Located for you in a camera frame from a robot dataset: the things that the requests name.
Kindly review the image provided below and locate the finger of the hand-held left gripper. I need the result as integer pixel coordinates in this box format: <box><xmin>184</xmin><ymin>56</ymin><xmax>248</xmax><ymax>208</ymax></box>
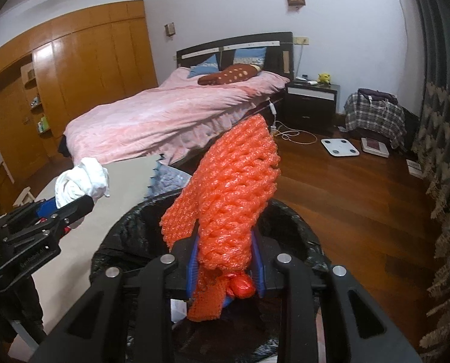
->
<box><xmin>2</xmin><ymin>200</ymin><xmax>65</xmax><ymax>246</ymax></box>
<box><xmin>0</xmin><ymin>195</ymin><xmax>96</xmax><ymax>235</ymax></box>

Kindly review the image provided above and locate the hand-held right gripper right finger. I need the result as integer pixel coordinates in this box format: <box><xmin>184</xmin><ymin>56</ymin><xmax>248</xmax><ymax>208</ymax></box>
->
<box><xmin>249</xmin><ymin>234</ymin><xmax>424</xmax><ymax>363</ymax></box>

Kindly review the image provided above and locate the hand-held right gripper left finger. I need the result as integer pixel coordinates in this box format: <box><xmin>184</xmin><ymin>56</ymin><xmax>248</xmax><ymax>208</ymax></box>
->
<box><xmin>28</xmin><ymin>240</ymin><xmax>203</xmax><ymax>363</ymax></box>

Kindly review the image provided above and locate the white cloth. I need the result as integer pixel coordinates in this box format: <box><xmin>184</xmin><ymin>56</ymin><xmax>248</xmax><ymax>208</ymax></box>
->
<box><xmin>55</xmin><ymin>158</ymin><xmax>111</xmax><ymax>209</ymax></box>

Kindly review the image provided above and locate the trash bin with black bag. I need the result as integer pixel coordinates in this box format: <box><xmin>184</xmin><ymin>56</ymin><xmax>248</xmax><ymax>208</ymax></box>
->
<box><xmin>89</xmin><ymin>192</ymin><xmax>333</xmax><ymax>363</ymax></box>

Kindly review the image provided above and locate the orange foam net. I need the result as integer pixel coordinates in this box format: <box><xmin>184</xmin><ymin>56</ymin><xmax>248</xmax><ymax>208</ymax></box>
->
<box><xmin>160</xmin><ymin>115</ymin><xmax>283</xmax><ymax>323</ymax></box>

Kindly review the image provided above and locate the blue quilted cloth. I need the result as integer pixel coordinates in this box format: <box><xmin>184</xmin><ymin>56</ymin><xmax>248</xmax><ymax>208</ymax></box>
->
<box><xmin>148</xmin><ymin>164</ymin><xmax>192</xmax><ymax>199</ymax></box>

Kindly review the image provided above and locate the pink bed blanket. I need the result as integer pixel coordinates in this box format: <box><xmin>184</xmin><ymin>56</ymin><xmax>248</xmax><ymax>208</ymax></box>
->
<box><xmin>64</xmin><ymin>66</ymin><xmax>291</xmax><ymax>164</ymax></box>

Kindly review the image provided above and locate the wooden wardrobe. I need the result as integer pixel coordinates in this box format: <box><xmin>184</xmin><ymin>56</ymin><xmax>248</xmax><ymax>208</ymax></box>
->
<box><xmin>0</xmin><ymin>0</ymin><xmax>160</xmax><ymax>207</ymax></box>

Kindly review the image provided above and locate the white bathroom scale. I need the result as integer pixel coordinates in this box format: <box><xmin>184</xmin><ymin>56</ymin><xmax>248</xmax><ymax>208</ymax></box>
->
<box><xmin>320</xmin><ymin>138</ymin><xmax>361</xmax><ymax>158</ymax></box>

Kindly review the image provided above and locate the white paper sheet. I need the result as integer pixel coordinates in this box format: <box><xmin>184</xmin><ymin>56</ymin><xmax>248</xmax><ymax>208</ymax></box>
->
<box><xmin>406</xmin><ymin>159</ymin><xmax>424</xmax><ymax>178</ymax></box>

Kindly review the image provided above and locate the blue pillow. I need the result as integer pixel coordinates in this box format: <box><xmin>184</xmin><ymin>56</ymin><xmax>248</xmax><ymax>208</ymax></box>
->
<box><xmin>234</xmin><ymin>47</ymin><xmax>268</xmax><ymax>67</ymax></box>
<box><xmin>189</xmin><ymin>54</ymin><xmax>219</xmax><ymax>79</ymax></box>

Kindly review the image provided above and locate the dark nightstand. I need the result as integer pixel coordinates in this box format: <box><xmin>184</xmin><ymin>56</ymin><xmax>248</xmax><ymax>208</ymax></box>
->
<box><xmin>285</xmin><ymin>80</ymin><xmax>341</xmax><ymax>134</ymax></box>

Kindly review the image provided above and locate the plaid cloth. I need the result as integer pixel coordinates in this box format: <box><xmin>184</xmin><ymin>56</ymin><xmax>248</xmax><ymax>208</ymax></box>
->
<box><xmin>345</xmin><ymin>88</ymin><xmax>406</xmax><ymax>149</ymax></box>

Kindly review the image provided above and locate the brown dotted pillow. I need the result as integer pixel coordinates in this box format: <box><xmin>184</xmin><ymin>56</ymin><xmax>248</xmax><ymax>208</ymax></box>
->
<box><xmin>198</xmin><ymin>64</ymin><xmax>263</xmax><ymax>86</ymax></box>

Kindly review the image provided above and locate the patterned curtain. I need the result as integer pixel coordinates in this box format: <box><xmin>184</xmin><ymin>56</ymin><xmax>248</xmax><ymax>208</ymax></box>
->
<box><xmin>405</xmin><ymin>0</ymin><xmax>450</xmax><ymax>363</ymax></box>

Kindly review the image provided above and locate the dark wooden bed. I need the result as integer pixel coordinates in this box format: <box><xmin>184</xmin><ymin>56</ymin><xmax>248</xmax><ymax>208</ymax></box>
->
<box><xmin>60</xmin><ymin>32</ymin><xmax>294</xmax><ymax>172</ymax></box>

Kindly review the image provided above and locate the white cable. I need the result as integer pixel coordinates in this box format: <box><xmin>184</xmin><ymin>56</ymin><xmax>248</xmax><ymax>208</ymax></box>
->
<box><xmin>272</xmin><ymin>120</ymin><xmax>317</xmax><ymax>145</ymax></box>

